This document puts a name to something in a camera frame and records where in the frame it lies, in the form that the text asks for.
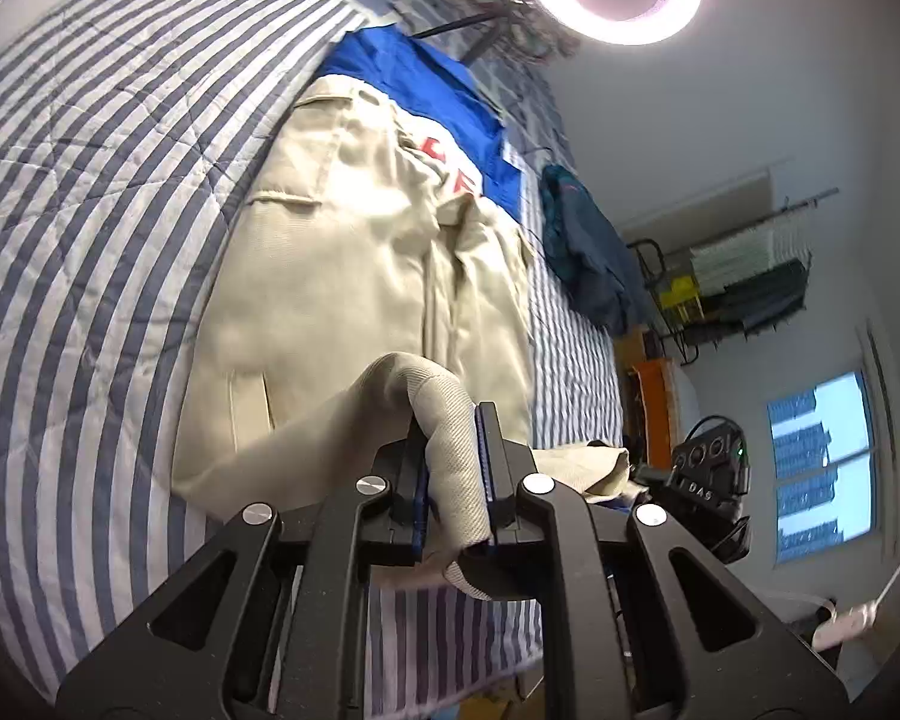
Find beige and blue work jacket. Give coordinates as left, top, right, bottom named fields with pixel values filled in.
left=170, top=23, right=650, bottom=602

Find blue white striped quilt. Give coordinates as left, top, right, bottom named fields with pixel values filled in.
left=0, top=0, right=626, bottom=714

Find orange stool with white cover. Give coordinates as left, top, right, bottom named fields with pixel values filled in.
left=624, top=358, right=702, bottom=470

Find black clothes rack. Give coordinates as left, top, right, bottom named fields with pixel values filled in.
left=628, top=187, right=841, bottom=367

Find yellow box on rack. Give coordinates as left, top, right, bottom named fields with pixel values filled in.
left=656, top=275, right=706, bottom=327

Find dark navy folded garment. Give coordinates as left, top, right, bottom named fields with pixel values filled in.
left=538, top=164, right=650, bottom=338

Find white striped hanging towel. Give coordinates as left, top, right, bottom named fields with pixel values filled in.
left=691, top=224, right=808, bottom=296

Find dark hanging clothes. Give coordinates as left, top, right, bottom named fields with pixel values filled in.
left=696, top=259, right=809, bottom=341

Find window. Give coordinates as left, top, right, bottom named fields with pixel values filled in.
left=767, top=371, right=877, bottom=564

